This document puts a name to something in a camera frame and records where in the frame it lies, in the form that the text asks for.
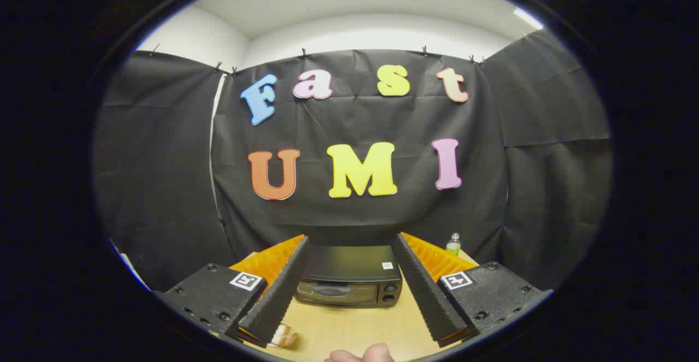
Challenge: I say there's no toast sandwich with lettuce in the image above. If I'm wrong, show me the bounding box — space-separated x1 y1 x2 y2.
268 323 299 348

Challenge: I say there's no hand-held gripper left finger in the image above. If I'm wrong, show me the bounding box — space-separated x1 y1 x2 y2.
156 235 309 349

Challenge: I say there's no black toaster oven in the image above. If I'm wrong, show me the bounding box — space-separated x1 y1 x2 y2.
295 245 404 308

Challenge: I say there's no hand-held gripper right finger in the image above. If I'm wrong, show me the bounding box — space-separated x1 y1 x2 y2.
392 232 553 348

